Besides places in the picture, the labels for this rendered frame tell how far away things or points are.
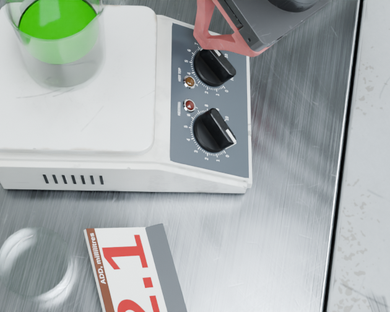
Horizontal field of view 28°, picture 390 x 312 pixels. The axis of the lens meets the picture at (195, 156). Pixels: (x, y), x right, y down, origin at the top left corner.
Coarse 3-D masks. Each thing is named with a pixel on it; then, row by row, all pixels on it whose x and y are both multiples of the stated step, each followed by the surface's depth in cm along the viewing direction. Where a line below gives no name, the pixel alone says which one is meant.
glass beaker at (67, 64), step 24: (24, 0) 53; (96, 0) 52; (96, 24) 51; (24, 48) 52; (48, 48) 50; (72, 48) 50; (96, 48) 53; (48, 72) 53; (72, 72) 53; (96, 72) 56
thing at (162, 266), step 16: (160, 224) 62; (144, 240) 61; (160, 240) 61; (160, 256) 61; (96, 272) 56; (160, 272) 60; (160, 288) 60; (176, 288) 60; (160, 304) 59; (176, 304) 59
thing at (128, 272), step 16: (112, 240) 59; (128, 240) 60; (112, 256) 58; (128, 256) 59; (144, 256) 60; (112, 272) 57; (128, 272) 58; (144, 272) 59; (112, 288) 57; (128, 288) 58; (144, 288) 59; (128, 304) 57; (144, 304) 58
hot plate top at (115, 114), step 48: (0, 48) 57; (144, 48) 58; (0, 96) 56; (48, 96) 56; (96, 96) 56; (144, 96) 56; (0, 144) 55; (48, 144) 55; (96, 144) 55; (144, 144) 55
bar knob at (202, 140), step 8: (208, 112) 58; (216, 112) 59; (200, 120) 59; (208, 120) 59; (216, 120) 58; (224, 120) 59; (200, 128) 59; (208, 128) 59; (216, 128) 58; (224, 128) 58; (200, 136) 59; (208, 136) 59; (216, 136) 59; (224, 136) 58; (232, 136) 59; (200, 144) 59; (208, 144) 59; (216, 144) 59; (224, 144) 59; (232, 144) 59; (216, 152) 60
